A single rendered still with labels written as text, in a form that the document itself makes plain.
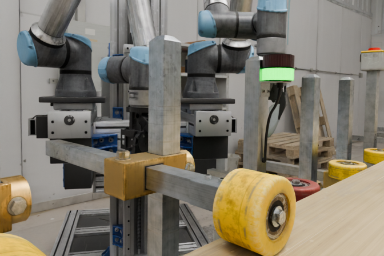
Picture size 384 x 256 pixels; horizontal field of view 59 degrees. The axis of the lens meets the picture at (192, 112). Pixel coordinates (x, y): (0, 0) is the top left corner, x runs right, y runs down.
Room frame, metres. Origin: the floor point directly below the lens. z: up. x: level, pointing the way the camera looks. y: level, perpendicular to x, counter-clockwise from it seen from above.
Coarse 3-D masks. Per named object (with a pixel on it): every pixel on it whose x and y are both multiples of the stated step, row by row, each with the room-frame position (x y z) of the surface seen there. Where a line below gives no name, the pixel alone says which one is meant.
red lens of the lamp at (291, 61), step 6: (276, 54) 0.63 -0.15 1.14; (282, 54) 0.63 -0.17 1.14; (288, 54) 0.63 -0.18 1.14; (264, 60) 0.65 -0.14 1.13; (270, 60) 0.64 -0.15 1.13; (276, 60) 0.63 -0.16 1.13; (282, 60) 0.63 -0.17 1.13; (288, 60) 0.63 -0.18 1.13; (264, 66) 0.65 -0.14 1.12; (288, 66) 0.63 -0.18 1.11
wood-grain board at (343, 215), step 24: (336, 192) 0.56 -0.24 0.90; (360, 192) 0.56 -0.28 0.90; (312, 216) 0.44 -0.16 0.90; (336, 216) 0.44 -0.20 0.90; (360, 216) 0.45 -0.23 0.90; (216, 240) 0.37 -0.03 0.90; (288, 240) 0.37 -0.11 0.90; (312, 240) 0.37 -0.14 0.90; (336, 240) 0.37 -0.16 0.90; (360, 240) 0.37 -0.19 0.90
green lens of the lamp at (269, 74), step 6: (264, 72) 0.65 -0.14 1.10; (270, 72) 0.64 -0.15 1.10; (276, 72) 0.63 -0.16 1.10; (282, 72) 0.63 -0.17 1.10; (288, 72) 0.63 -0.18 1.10; (264, 78) 0.65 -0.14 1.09; (270, 78) 0.64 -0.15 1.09; (276, 78) 0.63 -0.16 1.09; (282, 78) 0.63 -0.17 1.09; (288, 78) 0.63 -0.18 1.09
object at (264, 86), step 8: (264, 80) 0.66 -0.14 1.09; (272, 80) 0.64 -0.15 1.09; (280, 80) 0.63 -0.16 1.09; (288, 80) 0.64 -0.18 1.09; (264, 88) 0.68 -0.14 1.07; (280, 88) 0.65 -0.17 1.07; (264, 96) 0.68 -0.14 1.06; (272, 112) 0.67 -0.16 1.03; (264, 152) 0.68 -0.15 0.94; (264, 160) 0.68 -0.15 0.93
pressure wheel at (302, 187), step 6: (294, 180) 0.59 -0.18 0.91; (300, 180) 0.61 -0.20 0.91; (306, 180) 0.61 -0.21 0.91; (294, 186) 0.56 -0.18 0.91; (300, 186) 0.58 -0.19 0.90; (306, 186) 0.56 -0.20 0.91; (312, 186) 0.56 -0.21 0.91; (318, 186) 0.57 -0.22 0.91; (300, 192) 0.55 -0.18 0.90; (306, 192) 0.55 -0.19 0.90; (312, 192) 0.55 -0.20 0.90; (300, 198) 0.55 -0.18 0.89
